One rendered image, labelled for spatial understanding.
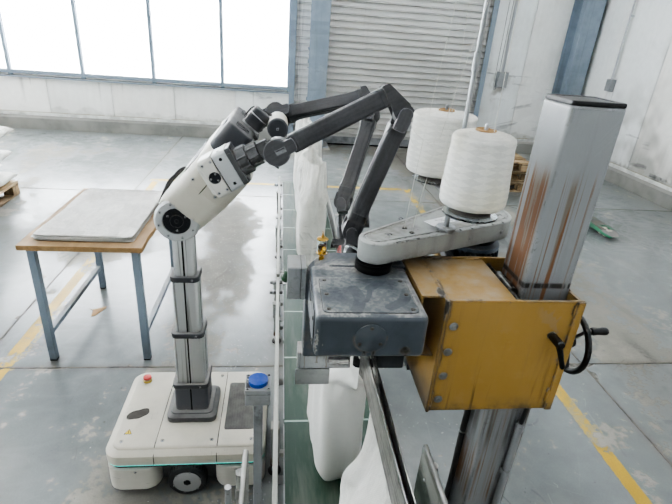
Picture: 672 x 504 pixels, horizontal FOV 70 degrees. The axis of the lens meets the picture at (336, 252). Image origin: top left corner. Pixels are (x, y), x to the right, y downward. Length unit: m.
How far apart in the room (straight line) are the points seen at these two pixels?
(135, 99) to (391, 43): 4.37
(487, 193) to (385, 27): 7.75
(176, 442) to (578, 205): 1.75
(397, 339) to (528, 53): 8.76
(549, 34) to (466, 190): 8.76
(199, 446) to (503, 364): 1.38
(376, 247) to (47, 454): 2.02
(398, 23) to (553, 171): 7.72
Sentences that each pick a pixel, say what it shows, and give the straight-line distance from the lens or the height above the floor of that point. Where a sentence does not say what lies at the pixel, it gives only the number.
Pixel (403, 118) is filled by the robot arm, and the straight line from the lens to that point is 1.41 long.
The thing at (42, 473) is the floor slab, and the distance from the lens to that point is 2.64.
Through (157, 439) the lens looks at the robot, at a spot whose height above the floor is 0.26.
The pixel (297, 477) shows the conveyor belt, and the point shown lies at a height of 0.38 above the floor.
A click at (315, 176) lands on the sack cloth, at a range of 2.99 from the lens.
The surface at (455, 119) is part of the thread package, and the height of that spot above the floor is 1.68.
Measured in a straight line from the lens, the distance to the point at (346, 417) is 1.65.
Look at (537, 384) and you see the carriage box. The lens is 1.31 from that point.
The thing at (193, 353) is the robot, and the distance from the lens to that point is 2.11.
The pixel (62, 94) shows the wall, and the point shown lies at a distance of 9.36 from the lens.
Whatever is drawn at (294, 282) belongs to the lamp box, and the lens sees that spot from 1.16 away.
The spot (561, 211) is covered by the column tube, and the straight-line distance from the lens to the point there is 1.15.
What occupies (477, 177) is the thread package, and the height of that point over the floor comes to 1.61.
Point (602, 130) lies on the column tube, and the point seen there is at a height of 1.71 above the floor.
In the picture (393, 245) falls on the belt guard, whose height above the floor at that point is 1.41.
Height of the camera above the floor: 1.85
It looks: 25 degrees down
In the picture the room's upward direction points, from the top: 5 degrees clockwise
